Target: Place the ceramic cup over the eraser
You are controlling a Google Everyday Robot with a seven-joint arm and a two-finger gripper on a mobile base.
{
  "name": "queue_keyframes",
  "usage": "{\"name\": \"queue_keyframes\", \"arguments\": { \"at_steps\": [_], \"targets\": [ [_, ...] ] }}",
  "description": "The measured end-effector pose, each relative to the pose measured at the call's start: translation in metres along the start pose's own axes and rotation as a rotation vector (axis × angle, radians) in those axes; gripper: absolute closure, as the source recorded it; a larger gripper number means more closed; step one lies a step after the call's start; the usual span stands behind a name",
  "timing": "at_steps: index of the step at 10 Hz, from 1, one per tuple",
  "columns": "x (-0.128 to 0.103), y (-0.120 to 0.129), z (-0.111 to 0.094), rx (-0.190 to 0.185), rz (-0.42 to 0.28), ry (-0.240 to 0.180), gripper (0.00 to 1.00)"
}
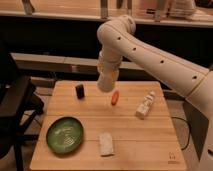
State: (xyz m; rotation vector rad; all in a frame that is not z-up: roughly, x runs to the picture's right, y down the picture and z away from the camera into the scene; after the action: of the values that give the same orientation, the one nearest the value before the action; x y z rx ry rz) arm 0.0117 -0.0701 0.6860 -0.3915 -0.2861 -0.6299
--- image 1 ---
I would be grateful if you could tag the black ceramic cup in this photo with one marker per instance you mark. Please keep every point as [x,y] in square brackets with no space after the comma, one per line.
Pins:
[80,91]

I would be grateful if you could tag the green round plate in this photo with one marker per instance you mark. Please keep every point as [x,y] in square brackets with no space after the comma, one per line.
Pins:
[65,135]

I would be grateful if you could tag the white plastic bottle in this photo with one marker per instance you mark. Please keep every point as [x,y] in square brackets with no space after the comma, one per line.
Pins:
[145,106]

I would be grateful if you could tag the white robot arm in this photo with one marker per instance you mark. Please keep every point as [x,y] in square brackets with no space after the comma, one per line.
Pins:
[189,80]

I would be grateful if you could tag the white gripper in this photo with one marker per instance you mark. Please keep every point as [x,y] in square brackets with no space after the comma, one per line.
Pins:
[108,75]

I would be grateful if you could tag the black office chair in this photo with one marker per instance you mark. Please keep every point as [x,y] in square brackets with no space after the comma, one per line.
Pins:
[19,105]

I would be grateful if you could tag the orange carrot toy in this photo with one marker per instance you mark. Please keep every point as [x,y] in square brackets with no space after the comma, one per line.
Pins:
[115,98]

